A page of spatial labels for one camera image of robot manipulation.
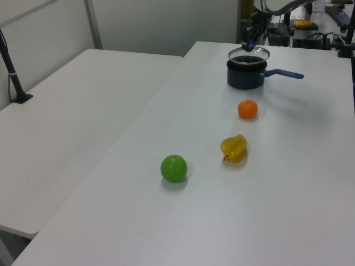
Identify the green round fruit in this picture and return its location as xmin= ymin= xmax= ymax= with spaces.
xmin=160 ymin=154 xmax=188 ymax=183

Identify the black keyboard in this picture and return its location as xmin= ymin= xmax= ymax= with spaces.
xmin=324 ymin=3 xmax=353 ymax=28

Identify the black electronics box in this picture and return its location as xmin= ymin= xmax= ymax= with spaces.
xmin=292 ymin=32 xmax=331 ymax=50

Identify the black cable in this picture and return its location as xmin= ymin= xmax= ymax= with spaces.
xmin=303 ymin=32 xmax=343 ymax=42

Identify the yellow box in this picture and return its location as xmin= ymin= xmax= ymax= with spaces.
xmin=293 ymin=19 xmax=312 ymax=29

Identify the black camera stand pole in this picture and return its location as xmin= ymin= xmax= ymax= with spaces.
xmin=0 ymin=27 xmax=34 ymax=104

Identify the glass lid with blue knob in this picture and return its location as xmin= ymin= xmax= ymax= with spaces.
xmin=228 ymin=41 xmax=271 ymax=66

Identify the yellow star fruit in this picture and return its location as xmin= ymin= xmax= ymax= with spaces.
xmin=220 ymin=134 xmax=247 ymax=163

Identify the grey partition post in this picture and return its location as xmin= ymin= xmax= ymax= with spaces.
xmin=84 ymin=0 xmax=104 ymax=51

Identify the clear plastic bottle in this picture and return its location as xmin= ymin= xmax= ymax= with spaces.
xmin=311 ymin=2 xmax=326 ymax=25

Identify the black clamp stand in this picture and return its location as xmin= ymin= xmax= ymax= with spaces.
xmin=337 ymin=16 xmax=355 ymax=59

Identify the orange fruit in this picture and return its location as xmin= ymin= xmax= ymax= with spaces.
xmin=237 ymin=100 xmax=258 ymax=120

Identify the dark blue saucepan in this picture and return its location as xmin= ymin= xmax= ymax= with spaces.
xmin=226 ymin=57 xmax=305 ymax=90

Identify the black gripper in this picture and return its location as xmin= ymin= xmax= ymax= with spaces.
xmin=240 ymin=9 xmax=273 ymax=52

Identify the brown wooden panel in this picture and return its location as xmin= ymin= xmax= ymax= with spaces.
xmin=240 ymin=0 xmax=256 ymax=22

